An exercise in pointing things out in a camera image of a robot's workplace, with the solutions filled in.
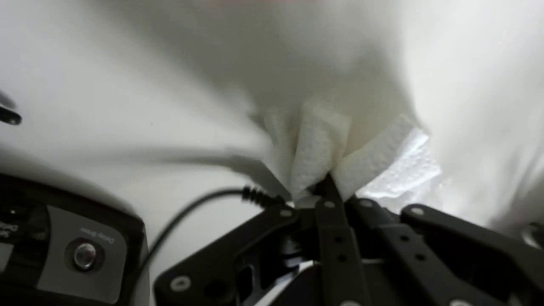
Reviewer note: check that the black coffee maker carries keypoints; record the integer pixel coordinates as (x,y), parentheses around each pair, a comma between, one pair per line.
(61,248)

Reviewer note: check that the thin black rod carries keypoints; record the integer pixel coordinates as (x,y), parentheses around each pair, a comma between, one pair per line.
(8,114)

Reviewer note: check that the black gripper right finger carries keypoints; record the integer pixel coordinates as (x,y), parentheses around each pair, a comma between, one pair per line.
(452,255)

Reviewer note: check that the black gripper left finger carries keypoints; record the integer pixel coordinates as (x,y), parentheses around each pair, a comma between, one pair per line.
(340,248)

